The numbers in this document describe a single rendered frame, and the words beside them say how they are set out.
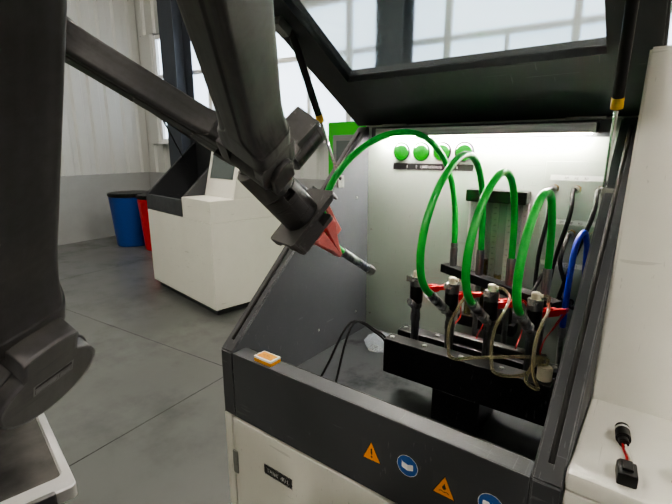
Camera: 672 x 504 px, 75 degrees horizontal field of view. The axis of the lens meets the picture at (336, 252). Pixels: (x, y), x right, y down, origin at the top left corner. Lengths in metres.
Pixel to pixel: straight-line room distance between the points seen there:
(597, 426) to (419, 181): 0.73
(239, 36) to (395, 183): 0.98
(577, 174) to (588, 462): 0.62
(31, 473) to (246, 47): 0.50
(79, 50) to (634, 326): 1.00
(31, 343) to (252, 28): 0.26
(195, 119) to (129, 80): 0.12
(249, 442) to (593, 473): 0.69
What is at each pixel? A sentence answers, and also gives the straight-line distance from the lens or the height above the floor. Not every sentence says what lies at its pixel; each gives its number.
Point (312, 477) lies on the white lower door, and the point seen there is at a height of 0.75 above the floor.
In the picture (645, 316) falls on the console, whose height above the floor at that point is 1.13.
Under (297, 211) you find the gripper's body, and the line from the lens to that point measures 0.61.
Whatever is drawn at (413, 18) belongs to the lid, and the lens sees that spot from 0.99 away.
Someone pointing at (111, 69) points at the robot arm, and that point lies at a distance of 0.86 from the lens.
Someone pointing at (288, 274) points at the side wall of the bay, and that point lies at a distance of 1.08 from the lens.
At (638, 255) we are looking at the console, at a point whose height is 1.22.
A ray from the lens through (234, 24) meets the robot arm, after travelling 0.32.
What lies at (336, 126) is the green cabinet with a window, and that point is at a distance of 4.02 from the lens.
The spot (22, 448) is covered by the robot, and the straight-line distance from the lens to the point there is 0.68.
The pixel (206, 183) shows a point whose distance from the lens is 4.15.
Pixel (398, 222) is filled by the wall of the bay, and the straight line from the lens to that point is 1.28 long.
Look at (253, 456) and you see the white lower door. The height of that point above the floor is 0.71.
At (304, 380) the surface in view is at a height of 0.95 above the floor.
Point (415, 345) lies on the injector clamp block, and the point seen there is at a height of 0.98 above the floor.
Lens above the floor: 1.39
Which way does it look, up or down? 13 degrees down
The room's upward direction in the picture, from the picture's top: straight up
